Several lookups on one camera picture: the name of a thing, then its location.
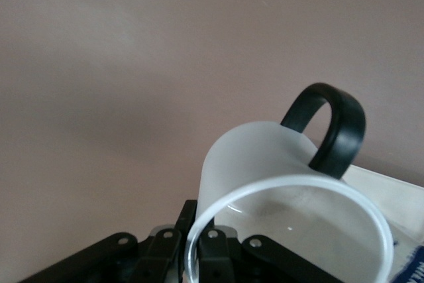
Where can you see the white tray with Rabbit print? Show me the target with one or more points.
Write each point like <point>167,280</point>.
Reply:
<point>397,203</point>

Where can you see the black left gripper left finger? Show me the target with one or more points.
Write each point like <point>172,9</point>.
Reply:
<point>159,256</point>

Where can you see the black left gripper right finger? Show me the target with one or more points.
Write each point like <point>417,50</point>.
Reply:
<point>232,260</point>

